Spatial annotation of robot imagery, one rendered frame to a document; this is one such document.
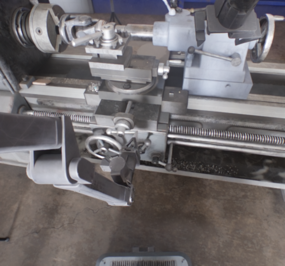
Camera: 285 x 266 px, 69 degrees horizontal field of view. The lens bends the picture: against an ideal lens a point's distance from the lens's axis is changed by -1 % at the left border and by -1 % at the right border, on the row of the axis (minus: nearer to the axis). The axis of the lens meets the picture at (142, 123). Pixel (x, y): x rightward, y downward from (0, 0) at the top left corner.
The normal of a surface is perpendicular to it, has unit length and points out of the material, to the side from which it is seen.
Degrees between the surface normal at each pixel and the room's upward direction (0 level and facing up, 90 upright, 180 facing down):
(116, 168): 11
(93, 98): 90
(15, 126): 77
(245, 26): 30
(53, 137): 70
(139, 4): 90
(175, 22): 0
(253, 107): 36
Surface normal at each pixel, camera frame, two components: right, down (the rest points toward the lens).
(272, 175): -0.04, -0.66
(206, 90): -0.18, 0.74
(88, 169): 0.97, -0.07
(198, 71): -0.17, 0.34
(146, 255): -0.03, -1.00
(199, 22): -0.03, -0.19
